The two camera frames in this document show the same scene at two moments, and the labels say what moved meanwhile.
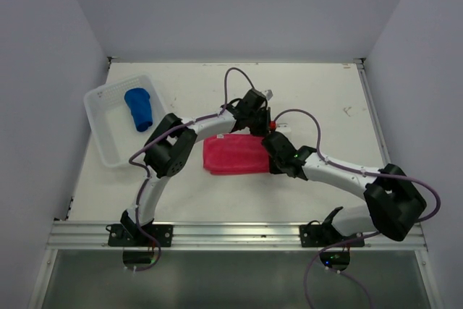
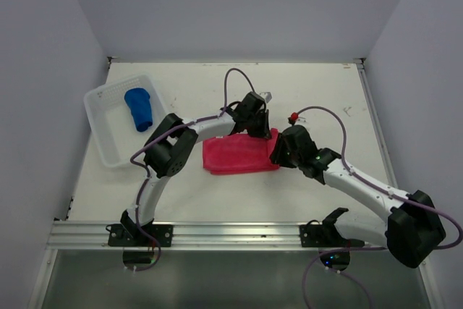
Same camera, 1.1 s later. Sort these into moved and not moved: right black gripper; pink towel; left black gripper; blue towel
Moved: right black gripper
Not moved: left black gripper; blue towel; pink towel
